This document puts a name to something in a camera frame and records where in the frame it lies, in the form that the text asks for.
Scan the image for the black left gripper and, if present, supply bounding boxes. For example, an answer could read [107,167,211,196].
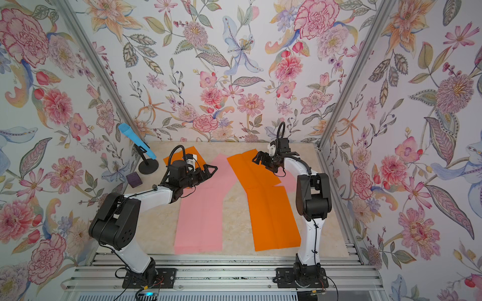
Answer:
[179,163,217,189]

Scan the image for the large pink paper sheet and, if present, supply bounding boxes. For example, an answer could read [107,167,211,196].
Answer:
[174,154,237,255]

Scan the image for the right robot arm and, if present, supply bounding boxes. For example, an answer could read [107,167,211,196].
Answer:
[252,138,332,290]

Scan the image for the purple cube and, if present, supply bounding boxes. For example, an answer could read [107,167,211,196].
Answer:
[126,172,143,188]

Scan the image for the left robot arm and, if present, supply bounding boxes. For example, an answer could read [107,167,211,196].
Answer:
[89,159,218,288]

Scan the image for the left aluminium frame post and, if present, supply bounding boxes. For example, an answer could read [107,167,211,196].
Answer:
[53,0,137,130]

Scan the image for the blue microphone on stand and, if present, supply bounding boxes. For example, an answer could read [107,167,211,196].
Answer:
[118,123,159,174]

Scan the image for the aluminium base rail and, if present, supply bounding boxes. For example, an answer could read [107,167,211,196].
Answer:
[61,252,388,300]

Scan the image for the aluminium corner frame post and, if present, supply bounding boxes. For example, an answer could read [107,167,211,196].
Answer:
[318,0,396,152]

